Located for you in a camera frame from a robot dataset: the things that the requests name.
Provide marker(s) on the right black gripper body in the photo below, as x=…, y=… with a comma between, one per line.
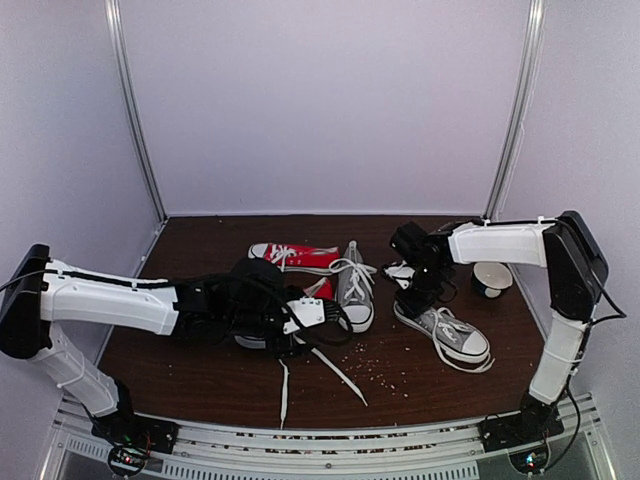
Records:
x=429, y=289

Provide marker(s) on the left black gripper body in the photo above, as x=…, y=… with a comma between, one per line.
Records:
x=245, y=323

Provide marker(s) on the grey sneaker with laces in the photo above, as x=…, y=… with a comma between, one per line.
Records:
x=354, y=290

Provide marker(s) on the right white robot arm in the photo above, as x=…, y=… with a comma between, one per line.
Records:
x=576, y=270

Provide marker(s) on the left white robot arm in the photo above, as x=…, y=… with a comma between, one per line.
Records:
x=44, y=292

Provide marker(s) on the back red sneaker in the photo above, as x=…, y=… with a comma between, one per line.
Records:
x=296, y=258

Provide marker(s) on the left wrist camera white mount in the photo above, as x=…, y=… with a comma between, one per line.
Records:
x=305, y=313

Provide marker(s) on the front aluminium rail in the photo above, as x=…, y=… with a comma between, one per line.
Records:
x=444, y=450

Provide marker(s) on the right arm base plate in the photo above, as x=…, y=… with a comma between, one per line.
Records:
x=517, y=429

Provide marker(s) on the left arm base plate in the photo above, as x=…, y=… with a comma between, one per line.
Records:
x=144, y=433

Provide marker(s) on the right aluminium frame post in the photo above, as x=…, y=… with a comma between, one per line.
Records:
x=523, y=94

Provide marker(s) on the aluminium frame post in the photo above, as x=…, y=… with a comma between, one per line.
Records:
x=523, y=94
x=116, y=31

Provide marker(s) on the left aluminium frame post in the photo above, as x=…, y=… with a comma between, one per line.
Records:
x=116, y=31

